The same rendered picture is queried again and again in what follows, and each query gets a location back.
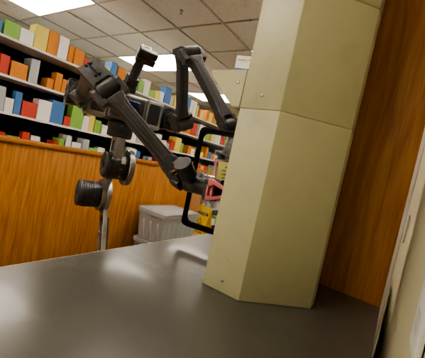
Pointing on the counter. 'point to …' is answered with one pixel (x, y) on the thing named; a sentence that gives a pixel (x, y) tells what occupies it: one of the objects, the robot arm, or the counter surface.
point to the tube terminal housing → (291, 149)
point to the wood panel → (385, 146)
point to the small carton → (243, 62)
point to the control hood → (231, 84)
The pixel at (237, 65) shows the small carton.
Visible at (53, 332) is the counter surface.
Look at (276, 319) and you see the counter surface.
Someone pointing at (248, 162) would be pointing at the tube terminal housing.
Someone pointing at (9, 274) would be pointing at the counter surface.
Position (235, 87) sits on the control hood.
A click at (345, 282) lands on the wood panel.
